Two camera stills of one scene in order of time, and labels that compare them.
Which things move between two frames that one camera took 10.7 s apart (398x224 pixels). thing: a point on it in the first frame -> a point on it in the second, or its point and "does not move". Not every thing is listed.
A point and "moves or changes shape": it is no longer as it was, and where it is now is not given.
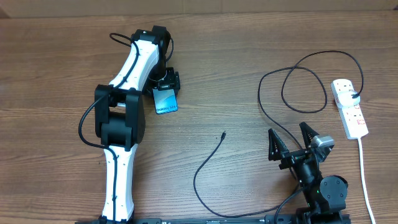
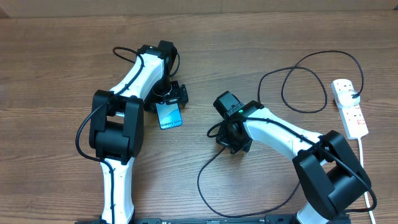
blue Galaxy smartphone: x=165 y=101 moves or changes shape
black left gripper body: x=163 y=78 -> x=165 y=89
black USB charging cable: x=221 y=140 -> x=237 y=216
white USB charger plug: x=345 y=98 does not move
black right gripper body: x=291 y=157 -> x=236 y=141
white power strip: x=353 y=119 does not move
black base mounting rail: x=275 y=219 does not move
